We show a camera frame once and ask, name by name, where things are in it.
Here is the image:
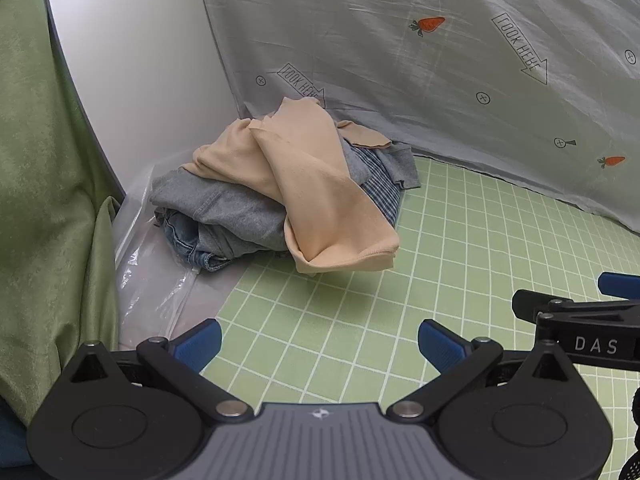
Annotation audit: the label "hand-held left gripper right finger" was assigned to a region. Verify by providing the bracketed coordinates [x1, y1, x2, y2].
[389, 319, 581, 422]

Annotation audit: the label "blue jeans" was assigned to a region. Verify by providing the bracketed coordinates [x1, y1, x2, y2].
[154, 209, 237, 274]

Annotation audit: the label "green checked sheet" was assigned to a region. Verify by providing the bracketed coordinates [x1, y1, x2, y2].
[197, 154, 640, 480]

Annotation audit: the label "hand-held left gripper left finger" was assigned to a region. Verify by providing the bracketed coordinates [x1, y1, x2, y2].
[65, 319, 255, 423]

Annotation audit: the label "blue plaid shirt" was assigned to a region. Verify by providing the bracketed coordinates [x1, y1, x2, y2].
[350, 146, 404, 227]

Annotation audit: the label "grey t-shirt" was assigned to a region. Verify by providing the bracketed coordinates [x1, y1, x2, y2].
[345, 132, 422, 192]

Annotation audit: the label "clear plastic bag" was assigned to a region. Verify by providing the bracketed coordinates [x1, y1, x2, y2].
[112, 164, 243, 353]

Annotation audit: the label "beige long-sleeve shirt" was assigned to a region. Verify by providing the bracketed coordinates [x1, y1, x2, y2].
[181, 96, 401, 275]

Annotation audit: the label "green curtain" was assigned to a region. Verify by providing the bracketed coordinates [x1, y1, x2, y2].
[0, 0, 123, 428]

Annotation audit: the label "white board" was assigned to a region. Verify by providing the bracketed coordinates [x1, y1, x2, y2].
[42, 0, 251, 201]

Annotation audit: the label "grey sweatshirt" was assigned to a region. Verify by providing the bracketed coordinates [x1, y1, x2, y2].
[150, 135, 373, 257]

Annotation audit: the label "grey printed sheet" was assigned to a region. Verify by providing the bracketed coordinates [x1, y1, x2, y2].
[192, 0, 640, 236]

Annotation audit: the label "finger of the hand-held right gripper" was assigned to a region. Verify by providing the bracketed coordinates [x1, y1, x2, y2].
[597, 272, 640, 302]
[512, 289, 640, 367]

